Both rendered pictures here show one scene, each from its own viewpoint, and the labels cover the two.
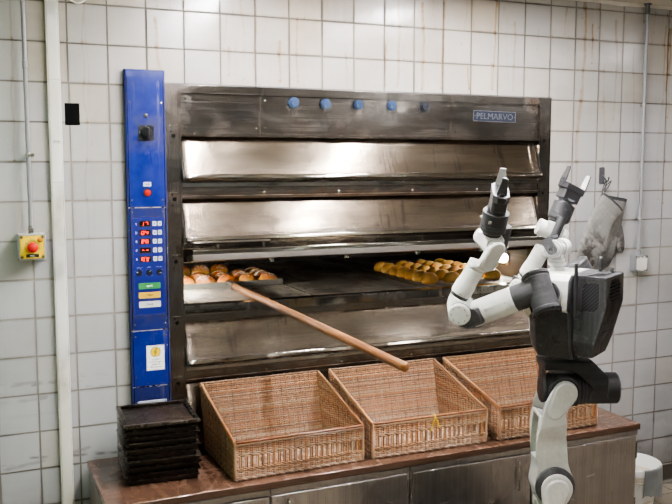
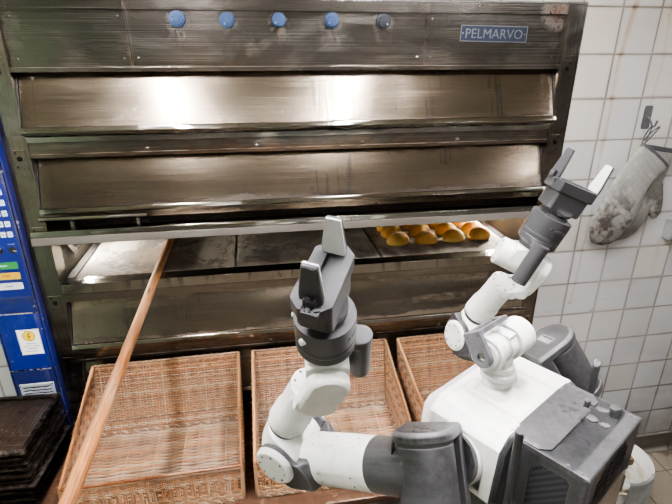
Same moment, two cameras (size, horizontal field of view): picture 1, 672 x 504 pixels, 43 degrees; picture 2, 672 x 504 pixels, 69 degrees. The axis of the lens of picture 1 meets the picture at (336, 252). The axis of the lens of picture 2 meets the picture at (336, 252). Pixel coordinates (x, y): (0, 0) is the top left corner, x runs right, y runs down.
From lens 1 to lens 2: 2.36 m
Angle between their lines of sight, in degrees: 21
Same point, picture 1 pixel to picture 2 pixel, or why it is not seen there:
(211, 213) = (78, 175)
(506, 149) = (507, 82)
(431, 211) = (390, 168)
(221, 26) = not seen: outside the picture
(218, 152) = (73, 94)
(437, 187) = (399, 137)
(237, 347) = not seen: hidden behind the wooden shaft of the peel
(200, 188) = (54, 144)
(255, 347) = (158, 328)
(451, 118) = (426, 38)
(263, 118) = (134, 43)
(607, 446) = not seen: hidden behind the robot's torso
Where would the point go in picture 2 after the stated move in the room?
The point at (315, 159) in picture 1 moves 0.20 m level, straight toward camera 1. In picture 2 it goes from (217, 102) to (187, 108)
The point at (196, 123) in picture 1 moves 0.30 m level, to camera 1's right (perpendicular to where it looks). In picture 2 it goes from (32, 53) to (119, 53)
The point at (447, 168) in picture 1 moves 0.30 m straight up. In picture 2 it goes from (414, 111) to (419, 16)
